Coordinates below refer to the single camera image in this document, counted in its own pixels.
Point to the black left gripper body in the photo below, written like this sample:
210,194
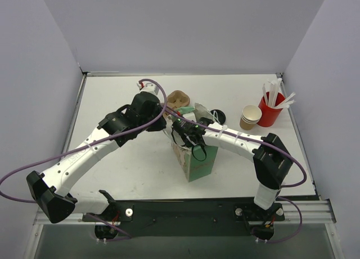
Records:
158,123

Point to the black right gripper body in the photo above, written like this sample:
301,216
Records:
178,128

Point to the green paper takeout bag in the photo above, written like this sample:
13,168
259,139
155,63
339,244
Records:
196,161

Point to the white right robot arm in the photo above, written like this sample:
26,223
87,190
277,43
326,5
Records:
268,153

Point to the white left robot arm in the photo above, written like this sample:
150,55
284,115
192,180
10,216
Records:
51,188

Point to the brown pulp cup carrier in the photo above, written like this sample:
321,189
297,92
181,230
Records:
178,99

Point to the stack of paper cups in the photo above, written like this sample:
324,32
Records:
250,116

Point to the red straw holder cup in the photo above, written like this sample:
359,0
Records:
269,115

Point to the white wrapped straws bundle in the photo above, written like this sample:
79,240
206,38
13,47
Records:
274,90

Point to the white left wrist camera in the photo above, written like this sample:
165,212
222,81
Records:
149,87

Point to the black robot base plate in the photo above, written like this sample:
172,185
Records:
184,217

